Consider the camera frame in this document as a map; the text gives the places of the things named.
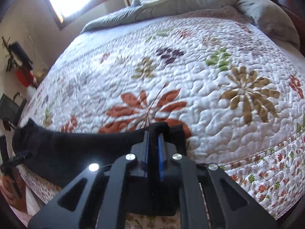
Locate coat rack with clothes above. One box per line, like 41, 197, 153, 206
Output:
2, 36, 37, 88

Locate black mesh chair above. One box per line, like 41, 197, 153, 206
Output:
0, 92, 27, 126

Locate red bag on rack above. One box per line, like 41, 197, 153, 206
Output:
15, 67, 35, 87

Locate black pants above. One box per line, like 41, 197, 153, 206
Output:
11, 118, 188, 216

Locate person's left hand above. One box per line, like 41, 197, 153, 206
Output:
1, 174, 27, 213

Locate grey comforter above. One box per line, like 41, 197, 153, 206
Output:
82, 0, 301, 49

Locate floral quilted bedspread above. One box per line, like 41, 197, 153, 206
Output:
18, 6, 304, 228

